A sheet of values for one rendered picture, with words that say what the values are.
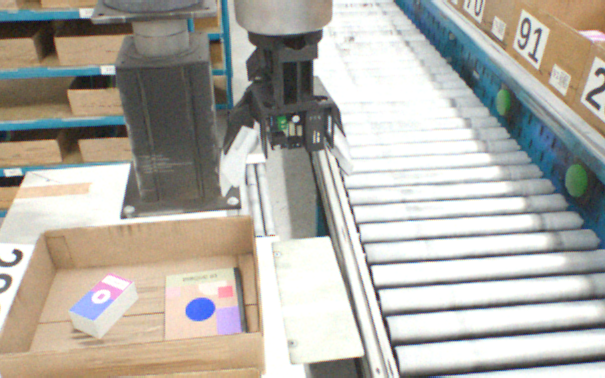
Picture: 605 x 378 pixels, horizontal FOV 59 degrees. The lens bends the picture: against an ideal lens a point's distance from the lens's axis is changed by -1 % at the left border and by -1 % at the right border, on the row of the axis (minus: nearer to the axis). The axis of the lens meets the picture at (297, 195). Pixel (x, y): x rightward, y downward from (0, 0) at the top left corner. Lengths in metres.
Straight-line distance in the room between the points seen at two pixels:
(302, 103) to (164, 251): 0.61
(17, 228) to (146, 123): 0.36
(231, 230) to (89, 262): 0.28
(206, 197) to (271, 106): 0.72
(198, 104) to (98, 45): 1.00
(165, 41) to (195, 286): 0.47
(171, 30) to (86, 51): 1.00
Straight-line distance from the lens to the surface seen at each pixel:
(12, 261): 1.00
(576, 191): 1.30
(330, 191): 1.24
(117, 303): 0.96
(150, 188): 1.20
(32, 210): 1.31
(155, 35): 1.09
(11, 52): 2.15
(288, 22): 0.48
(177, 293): 0.98
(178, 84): 1.08
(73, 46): 2.07
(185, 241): 1.03
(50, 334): 1.00
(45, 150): 2.31
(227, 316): 0.93
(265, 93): 0.53
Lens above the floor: 1.46
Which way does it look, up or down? 35 degrees down
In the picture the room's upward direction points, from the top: straight up
